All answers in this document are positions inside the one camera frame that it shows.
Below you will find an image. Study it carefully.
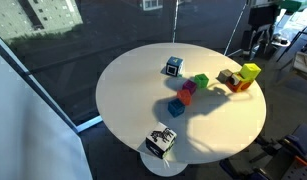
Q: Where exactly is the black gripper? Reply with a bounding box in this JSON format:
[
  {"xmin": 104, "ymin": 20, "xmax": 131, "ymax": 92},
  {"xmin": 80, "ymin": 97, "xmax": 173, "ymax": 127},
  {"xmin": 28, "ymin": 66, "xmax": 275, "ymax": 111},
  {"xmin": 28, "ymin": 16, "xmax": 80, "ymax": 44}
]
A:
[{"xmin": 242, "ymin": 4, "xmax": 278, "ymax": 62}]

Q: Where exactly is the green block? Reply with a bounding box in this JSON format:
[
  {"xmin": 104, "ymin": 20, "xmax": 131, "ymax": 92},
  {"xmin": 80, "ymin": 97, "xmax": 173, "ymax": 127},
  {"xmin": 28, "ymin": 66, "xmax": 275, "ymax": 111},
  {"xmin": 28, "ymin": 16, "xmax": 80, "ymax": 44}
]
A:
[{"xmin": 193, "ymin": 73, "xmax": 210, "ymax": 90}]

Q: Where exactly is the yellow-green block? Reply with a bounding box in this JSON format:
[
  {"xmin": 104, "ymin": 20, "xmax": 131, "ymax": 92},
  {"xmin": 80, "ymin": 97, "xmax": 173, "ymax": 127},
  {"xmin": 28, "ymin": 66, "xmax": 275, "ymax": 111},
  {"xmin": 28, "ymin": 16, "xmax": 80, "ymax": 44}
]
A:
[{"xmin": 239, "ymin": 62, "xmax": 262, "ymax": 81}]

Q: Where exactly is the small white block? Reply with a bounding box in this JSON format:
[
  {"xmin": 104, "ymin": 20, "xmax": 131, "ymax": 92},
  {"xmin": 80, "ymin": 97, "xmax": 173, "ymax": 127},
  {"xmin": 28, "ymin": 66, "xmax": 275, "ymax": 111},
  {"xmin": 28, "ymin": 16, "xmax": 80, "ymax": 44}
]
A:
[{"xmin": 230, "ymin": 74, "xmax": 242, "ymax": 87}]

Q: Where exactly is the grey block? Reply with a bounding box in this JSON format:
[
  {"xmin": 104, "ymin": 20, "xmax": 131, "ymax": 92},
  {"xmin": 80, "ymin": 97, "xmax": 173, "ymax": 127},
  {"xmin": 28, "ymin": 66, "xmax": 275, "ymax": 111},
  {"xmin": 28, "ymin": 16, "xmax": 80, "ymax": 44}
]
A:
[{"xmin": 217, "ymin": 68, "xmax": 234, "ymax": 84}]

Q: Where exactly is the magenta block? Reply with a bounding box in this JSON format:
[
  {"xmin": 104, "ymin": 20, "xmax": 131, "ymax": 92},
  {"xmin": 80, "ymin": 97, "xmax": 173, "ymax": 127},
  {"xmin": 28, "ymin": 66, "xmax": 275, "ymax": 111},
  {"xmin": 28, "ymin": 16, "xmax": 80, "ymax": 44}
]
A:
[{"xmin": 181, "ymin": 79, "xmax": 198, "ymax": 96}]

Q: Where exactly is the small orange block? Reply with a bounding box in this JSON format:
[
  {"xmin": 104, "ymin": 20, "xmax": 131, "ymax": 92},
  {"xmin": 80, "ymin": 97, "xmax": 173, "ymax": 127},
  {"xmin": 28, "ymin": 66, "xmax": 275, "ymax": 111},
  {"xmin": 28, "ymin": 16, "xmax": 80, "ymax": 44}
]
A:
[{"xmin": 176, "ymin": 88, "xmax": 193, "ymax": 106}]

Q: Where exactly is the blue block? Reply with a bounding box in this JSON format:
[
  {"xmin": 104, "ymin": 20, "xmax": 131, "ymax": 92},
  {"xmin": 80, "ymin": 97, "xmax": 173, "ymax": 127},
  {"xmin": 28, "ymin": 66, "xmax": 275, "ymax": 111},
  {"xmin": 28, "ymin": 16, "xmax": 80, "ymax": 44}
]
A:
[{"xmin": 167, "ymin": 98, "xmax": 186, "ymax": 119}]

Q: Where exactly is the blue soft cube with number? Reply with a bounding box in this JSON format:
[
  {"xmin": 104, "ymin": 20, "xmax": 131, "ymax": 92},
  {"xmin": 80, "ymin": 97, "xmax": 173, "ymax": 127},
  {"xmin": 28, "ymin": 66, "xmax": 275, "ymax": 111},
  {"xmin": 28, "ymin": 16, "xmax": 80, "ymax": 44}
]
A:
[{"xmin": 165, "ymin": 55, "xmax": 185, "ymax": 78}]

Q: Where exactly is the blue and orange clamp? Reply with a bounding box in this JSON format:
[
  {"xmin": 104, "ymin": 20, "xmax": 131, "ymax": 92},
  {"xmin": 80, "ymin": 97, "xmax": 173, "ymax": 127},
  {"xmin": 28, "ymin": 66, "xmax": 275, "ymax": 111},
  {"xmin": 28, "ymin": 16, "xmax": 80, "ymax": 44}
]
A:
[{"xmin": 281, "ymin": 133, "xmax": 307, "ymax": 168}]

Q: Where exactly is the soft cube with zebra print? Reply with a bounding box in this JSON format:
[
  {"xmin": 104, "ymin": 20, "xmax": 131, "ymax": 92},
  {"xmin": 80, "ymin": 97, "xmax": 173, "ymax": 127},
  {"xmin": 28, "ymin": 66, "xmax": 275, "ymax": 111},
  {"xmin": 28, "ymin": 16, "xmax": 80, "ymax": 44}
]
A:
[{"xmin": 145, "ymin": 121, "xmax": 177, "ymax": 160}]

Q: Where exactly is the white table base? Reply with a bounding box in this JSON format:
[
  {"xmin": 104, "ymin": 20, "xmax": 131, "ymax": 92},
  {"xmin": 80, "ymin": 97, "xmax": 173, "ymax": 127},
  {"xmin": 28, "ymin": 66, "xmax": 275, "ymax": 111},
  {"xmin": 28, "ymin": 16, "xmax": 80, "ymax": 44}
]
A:
[{"xmin": 139, "ymin": 151, "xmax": 189, "ymax": 178}]

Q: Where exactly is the white board panel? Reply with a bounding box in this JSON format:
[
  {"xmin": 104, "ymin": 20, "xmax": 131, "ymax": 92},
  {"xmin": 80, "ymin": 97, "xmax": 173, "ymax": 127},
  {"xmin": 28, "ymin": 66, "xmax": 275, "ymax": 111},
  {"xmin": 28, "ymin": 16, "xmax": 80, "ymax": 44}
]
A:
[{"xmin": 0, "ymin": 46, "xmax": 94, "ymax": 180}]

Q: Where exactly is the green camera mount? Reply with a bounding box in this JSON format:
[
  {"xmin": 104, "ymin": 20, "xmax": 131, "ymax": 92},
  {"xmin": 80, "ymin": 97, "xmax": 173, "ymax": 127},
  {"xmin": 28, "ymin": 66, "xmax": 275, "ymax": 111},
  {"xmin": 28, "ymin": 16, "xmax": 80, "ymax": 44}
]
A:
[{"xmin": 278, "ymin": 0, "xmax": 307, "ymax": 13}]

